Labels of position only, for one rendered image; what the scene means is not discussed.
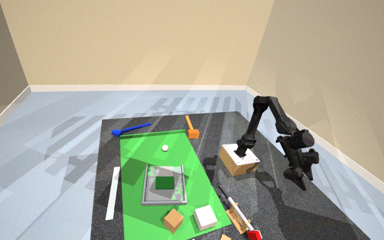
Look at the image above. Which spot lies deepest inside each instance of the green flat mat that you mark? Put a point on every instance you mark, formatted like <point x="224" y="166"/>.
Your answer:
<point x="147" y="222"/>

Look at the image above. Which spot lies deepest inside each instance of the blue putter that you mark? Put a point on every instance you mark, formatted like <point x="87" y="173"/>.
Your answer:
<point x="119" y="133"/>

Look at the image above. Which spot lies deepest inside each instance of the orange putter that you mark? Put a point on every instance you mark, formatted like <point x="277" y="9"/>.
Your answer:
<point x="191" y="133"/>

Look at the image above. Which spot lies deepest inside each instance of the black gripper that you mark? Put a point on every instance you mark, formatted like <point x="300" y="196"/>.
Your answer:
<point x="296" y="172"/>

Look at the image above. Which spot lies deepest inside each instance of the white golf ball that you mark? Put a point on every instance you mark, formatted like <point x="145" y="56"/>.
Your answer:
<point x="165" y="148"/>

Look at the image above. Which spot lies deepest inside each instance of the white block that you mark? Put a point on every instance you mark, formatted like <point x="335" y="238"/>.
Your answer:
<point x="205" y="217"/>

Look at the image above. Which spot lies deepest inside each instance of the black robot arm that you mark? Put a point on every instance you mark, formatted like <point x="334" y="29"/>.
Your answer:
<point x="284" y="125"/>

